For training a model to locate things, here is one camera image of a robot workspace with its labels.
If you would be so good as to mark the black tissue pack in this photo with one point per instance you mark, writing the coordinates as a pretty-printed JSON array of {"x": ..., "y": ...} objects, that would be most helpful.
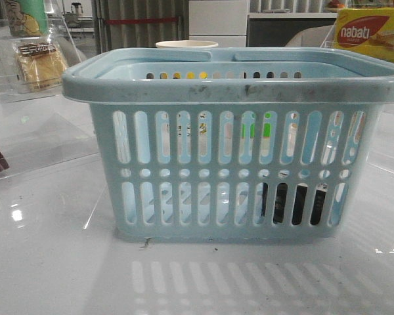
[{"x": 298, "y": 203}]

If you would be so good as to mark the packaged bread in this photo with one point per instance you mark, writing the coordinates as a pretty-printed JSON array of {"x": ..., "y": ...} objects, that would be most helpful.
[{"x": 40, "y": 64}]

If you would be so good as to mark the light blue plastic basket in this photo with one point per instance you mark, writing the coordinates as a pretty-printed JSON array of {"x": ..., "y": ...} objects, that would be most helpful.
[{"x": 188, "y": 136}]

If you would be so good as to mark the white paper cup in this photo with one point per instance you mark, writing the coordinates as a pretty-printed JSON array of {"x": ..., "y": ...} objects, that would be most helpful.
[{"x": 188, "y": 44}]

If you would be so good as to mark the white drawer cabinet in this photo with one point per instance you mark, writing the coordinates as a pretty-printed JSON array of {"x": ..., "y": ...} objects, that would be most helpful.
[{"x": 223, "y": 22}]

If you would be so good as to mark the clear acrylic shelf left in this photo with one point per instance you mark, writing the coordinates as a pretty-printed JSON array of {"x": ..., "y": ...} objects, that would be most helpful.
[{"x": 11, "y": 89}]

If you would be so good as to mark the green yellow cartoon package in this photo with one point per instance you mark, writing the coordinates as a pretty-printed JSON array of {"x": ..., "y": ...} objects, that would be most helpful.
[{"x": 26, "y": 18}]

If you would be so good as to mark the yellow nabati wafer box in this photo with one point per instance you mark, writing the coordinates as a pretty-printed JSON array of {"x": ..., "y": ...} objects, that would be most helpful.
[{"x": 376, "y": 18}]

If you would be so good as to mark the clear acrylic stand right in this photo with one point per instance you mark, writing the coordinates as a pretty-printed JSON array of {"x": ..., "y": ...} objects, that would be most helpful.
[{"x": 328, "y": 42}]

